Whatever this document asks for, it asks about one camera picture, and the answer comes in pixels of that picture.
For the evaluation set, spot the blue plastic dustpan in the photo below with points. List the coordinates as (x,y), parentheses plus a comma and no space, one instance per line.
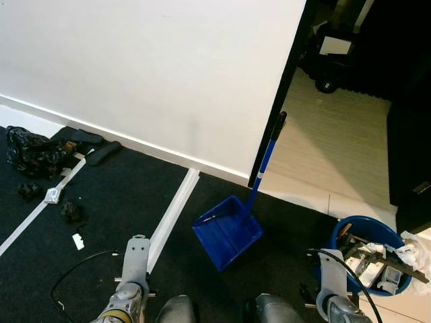
(225,235)

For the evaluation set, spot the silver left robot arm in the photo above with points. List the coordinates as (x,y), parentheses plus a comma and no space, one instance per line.
(121,306)

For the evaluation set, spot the thin white floor strip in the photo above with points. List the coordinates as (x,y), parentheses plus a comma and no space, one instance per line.
(27,222)

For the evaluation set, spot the white plastic bag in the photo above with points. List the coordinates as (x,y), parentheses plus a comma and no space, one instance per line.
(414,256)

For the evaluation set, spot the dark brown flat stick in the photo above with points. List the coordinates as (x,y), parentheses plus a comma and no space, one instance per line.
(404,269)

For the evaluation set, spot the blue round trash bin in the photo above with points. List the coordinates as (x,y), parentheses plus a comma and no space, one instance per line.
(335,241)

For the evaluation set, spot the white flat carton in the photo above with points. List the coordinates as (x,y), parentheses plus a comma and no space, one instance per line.
(392,280)
(369,270)

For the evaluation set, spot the black wheeled cart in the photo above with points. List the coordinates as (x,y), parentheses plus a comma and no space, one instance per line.
(313,67)

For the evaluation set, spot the silver robot right leg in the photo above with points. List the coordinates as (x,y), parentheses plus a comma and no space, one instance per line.
(279,311)

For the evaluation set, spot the silver robot leg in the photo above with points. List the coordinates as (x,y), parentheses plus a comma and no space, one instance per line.
(176,311)
(279,311)

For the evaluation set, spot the silver robot left leg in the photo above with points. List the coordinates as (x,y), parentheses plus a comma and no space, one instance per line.
(176,311)

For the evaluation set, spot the black sandal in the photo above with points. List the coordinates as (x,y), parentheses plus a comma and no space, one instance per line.
(104,153)
(84,136)

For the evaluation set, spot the white paper scrap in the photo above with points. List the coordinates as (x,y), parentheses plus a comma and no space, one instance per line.
(79,241)

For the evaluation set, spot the small white box device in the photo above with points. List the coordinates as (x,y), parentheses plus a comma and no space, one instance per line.
(52,196)

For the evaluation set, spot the black garbage bag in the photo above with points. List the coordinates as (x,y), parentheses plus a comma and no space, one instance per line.
(34,155)

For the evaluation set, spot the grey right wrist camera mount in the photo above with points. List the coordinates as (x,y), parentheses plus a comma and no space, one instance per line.
(331,276)

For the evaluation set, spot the black door frame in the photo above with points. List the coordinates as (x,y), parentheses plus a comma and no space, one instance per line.
(293,67)

